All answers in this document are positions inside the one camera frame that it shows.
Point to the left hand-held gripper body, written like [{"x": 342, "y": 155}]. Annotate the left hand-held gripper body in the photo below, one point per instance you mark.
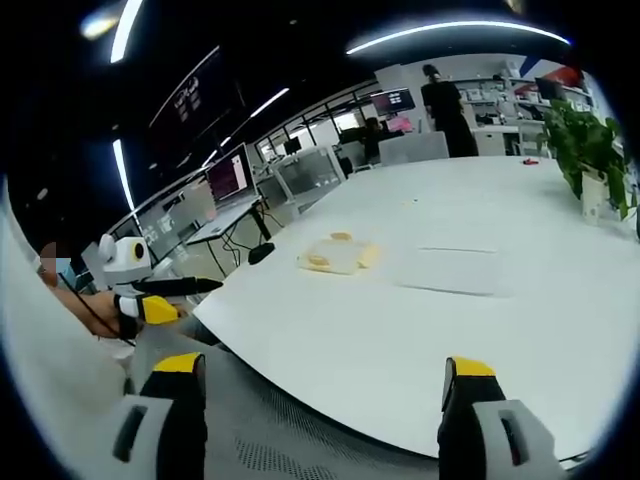
[{"x": 125, "y": 262}]

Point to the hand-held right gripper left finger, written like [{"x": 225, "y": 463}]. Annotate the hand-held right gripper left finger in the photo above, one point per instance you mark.
[{"x": 172, "y": 415}]

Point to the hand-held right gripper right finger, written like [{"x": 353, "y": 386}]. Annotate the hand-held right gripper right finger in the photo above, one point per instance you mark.
[{"x": 480, "y": 425}]

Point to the person's left hand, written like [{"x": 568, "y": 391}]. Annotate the person's left hand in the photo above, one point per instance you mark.
[{"x": 102, "y": 314}]

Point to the grey standing desk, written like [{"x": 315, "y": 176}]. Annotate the grey standing desk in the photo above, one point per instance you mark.
[{"x": 225, "y": 222}]

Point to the straight ceiling light strip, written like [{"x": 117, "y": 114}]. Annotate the straight ceiling light strip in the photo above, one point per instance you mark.
[
  {"x": 125, "y": 30},
  {"x": 122, "y": 172},
  {"x": 270, "y": 101}
]

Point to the grey mesh office chair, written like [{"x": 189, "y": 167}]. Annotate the grey mesh office chair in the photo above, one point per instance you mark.
[{"x": 280, "y": 430}]

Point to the computer monitor with pink window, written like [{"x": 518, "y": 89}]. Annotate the computer monitor with pink window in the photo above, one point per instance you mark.
[{"x": 231, "y": 175}]

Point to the person's light grey shirt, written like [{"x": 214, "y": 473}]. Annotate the person's light grey shirt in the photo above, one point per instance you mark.
[{"x": 45, "y": 380}]

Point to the clear plastic sheet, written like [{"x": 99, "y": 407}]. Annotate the clear plastic sheet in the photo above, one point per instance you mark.
[{"x": 450, "y": 272}]

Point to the white mesh office chair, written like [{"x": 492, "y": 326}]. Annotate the white mesh office chair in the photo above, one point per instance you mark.
[{"x": 305, "y": 177}]

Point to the dark hanging display screen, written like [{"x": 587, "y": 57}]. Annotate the dark hanging display screen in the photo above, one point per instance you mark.
[{"x": 192, "y": 87}]

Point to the small pale scraps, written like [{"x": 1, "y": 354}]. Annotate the small pale scraps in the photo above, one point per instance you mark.
[{"x": 407, "y": 202}]

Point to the white plant pot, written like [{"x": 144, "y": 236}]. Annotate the white plant pot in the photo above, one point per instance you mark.
[{"x": 594, "y": 197}]

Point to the small red object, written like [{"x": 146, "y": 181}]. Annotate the small red object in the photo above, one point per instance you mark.
[{"x": 530, "y": 161}]

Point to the white chair back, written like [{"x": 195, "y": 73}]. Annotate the white chair back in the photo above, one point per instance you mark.
[{"x": 415, "y": 147}]

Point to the computer monitor on stand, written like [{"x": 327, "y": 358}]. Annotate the computer monitor on stand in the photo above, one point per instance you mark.
[{"x": 394, "y": 100}]

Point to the green potted plant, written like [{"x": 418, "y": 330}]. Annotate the green potted plant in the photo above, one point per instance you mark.
[{"x": 580, "y": 135}]

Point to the long curved ceiling light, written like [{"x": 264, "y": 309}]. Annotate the long curved ceiling light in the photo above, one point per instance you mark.
[{"x": 450, "y": 30}]

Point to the white wall shelving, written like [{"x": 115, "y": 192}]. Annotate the white wall shelving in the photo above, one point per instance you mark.
[{"x": 505, "y": 95}]

